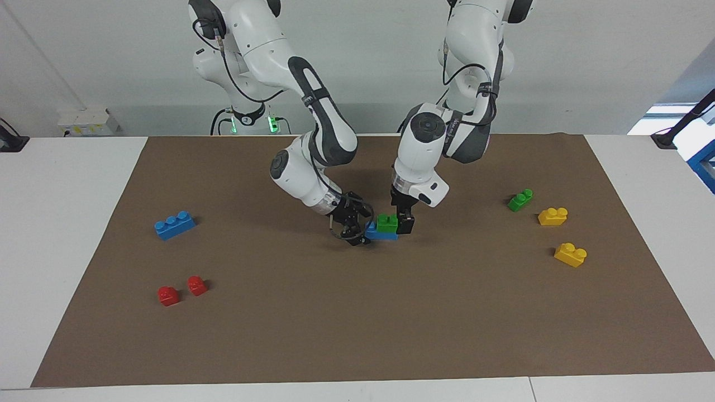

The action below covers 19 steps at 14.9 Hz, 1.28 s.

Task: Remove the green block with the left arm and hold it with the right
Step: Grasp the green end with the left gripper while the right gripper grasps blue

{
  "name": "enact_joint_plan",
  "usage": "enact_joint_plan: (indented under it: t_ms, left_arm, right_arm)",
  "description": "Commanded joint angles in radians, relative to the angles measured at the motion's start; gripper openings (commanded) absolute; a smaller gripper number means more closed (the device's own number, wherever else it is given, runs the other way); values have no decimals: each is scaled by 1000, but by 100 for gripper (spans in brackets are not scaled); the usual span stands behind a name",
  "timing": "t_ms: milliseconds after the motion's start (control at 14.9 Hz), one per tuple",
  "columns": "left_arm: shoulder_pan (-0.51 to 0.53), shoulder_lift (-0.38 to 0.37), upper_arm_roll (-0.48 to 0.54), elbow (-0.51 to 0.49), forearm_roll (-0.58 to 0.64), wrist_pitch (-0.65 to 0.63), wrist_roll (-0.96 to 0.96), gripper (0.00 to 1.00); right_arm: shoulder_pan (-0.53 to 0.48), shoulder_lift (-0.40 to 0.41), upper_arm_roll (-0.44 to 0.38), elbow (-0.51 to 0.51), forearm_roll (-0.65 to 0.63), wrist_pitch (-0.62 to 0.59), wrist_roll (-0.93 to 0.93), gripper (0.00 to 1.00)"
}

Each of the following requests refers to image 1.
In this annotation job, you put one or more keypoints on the black table clamp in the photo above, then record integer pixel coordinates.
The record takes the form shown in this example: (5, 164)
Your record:
(12, 142)

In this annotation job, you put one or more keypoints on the red one-stud toy block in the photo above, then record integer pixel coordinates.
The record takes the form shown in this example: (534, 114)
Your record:
(168, 296)
(197, 286)

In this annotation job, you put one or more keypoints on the green two-stud toy block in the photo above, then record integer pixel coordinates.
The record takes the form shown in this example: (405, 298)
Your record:
(519, 200)
(386, 224)

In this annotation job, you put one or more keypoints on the blue three-stud toy block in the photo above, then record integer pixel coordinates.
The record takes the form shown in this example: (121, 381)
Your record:
(382, 235)
(175, 226)

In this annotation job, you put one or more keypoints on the yellow two-stud toy block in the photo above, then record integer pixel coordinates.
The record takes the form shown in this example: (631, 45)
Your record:
(552, 216)
(570, 255)

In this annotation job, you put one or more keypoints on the white wall socket box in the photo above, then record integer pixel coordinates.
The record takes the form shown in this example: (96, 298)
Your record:
(89, 121)

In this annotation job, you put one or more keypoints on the black camera stand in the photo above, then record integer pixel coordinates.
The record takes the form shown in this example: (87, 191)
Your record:
(684, 120)

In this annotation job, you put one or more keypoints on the brown paper table mat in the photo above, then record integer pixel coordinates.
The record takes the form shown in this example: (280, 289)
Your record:
(357, 312)

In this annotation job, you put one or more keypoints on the blue metal frame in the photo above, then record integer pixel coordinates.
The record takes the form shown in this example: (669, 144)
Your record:
(705, 167)

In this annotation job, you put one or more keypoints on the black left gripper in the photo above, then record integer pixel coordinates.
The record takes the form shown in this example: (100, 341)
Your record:
(403, 204)

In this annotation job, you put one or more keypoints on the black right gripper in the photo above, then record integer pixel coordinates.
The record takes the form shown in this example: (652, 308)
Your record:
(352, 209)

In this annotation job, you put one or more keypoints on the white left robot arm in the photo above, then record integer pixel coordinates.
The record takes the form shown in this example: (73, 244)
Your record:
(424, 151)

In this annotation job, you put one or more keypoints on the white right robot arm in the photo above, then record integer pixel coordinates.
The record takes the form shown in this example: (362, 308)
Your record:
(324, 123)

